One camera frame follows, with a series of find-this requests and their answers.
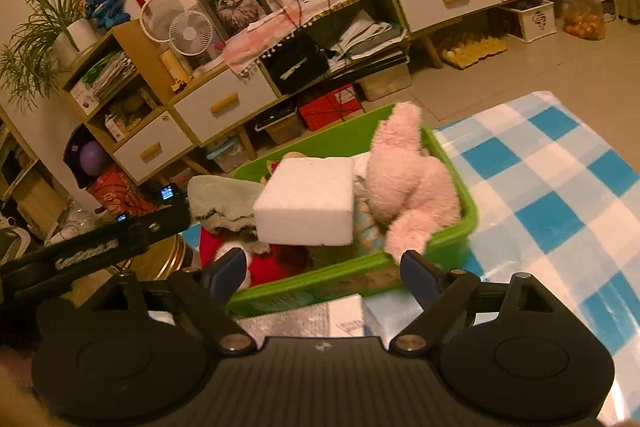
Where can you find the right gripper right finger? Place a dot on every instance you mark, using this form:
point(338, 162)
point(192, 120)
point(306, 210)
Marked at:
point(444, 298)

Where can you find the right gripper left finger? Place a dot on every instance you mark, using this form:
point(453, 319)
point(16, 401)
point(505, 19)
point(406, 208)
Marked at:
point(204, 296)

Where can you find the red santa plush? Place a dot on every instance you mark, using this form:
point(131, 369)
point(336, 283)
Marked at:
point(265, 263)

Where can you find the blue orange patterned cloth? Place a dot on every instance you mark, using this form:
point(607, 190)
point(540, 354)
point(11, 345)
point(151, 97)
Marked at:
point(369, 235)

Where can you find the green grey towel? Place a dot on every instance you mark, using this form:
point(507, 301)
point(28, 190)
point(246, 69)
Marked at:
point(225, 207)

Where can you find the pink plush rabbit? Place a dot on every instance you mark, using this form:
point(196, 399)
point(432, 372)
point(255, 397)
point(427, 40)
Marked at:
point(410, 191)

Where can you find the white foam block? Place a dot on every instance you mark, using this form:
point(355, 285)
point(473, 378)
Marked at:
point(308, 202)

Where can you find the glass jar gold lid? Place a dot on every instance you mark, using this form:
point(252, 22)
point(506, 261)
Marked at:
point(160, 260)

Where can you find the green plastic bin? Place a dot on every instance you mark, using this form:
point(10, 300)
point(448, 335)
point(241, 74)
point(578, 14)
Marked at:
point(338, 271)

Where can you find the purple ball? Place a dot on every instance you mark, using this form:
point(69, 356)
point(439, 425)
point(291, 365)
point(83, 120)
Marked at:
point(93, 159)

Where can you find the white milk carton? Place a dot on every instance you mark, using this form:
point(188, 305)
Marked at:
point(337, 318)

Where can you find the wooden shelf unit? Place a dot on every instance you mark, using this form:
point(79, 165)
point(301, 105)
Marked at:
point(122, 93)

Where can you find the blue white checkered tablecloth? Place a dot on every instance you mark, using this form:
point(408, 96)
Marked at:
point(543, 193)

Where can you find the wooden tv cabinet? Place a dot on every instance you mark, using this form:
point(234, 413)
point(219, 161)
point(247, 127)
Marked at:
point(225, 100)

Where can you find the red box under cabinet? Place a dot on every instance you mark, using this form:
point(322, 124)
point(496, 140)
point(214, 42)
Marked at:
point(320, 109)

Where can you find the white desk fan front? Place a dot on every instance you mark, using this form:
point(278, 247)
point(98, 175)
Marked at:
point(191, 33)

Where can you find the white desk fan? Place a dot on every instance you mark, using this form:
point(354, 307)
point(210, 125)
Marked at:
point(157, 16)
point(191, 33)

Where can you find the potted green plant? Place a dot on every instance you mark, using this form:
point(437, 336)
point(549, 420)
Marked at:
point(29, 66)

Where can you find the pink table runner cloth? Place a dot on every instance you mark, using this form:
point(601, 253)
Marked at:
point(244, 49)

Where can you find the white desk fan rear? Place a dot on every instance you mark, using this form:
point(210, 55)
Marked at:
point(157, 16)

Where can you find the blue stitch plush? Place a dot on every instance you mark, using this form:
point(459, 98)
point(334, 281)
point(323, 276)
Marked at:
point(106, 13)

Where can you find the egg tray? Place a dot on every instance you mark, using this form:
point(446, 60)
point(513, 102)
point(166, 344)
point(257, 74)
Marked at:
point(468, 48)

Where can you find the black box in cabinet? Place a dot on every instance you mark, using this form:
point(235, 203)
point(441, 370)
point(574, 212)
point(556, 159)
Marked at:
point(294, 62)

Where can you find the stack of papers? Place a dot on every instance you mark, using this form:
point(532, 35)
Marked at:
point(363, 37)

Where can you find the framed cat picture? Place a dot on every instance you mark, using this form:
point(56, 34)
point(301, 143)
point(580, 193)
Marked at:
point(232, 16)

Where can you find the white carved storage box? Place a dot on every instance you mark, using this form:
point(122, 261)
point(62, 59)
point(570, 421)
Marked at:
point(529, 24)

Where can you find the bag of oranges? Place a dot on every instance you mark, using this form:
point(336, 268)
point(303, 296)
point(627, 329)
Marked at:
point(584, 19)

